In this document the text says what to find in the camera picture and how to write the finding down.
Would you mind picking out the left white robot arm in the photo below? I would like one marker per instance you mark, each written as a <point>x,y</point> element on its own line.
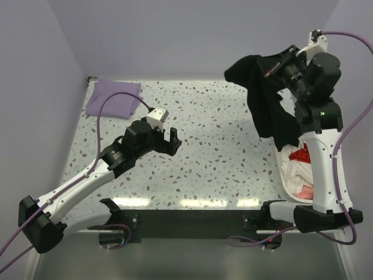
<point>40,219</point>

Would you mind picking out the black t shirt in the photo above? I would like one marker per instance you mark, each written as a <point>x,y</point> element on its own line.
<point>270,118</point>

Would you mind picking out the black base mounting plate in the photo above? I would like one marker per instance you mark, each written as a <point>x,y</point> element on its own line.
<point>193,224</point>

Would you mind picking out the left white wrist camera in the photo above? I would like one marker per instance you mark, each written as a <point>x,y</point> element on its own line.
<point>157,117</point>

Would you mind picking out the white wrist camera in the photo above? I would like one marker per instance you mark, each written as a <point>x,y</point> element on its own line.
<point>317,43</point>
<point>157,117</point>

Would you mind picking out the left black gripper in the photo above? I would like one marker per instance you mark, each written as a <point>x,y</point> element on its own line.
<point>168,147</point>

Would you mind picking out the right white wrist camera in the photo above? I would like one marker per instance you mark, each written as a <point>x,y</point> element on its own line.
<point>317,43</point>

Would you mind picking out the white laundry basket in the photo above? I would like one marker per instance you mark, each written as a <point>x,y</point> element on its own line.
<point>287,175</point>

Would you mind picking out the folded purple t shirt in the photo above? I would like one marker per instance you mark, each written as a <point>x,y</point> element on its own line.
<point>119,106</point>

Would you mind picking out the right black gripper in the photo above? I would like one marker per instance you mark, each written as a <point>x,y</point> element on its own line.
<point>274,68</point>

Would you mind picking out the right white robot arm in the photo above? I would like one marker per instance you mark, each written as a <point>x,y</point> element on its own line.
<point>311,79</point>

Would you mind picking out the pink garment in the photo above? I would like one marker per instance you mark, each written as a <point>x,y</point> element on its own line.
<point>306,193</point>

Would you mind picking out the white red print t shirt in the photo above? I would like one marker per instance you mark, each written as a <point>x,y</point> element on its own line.
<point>298,166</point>

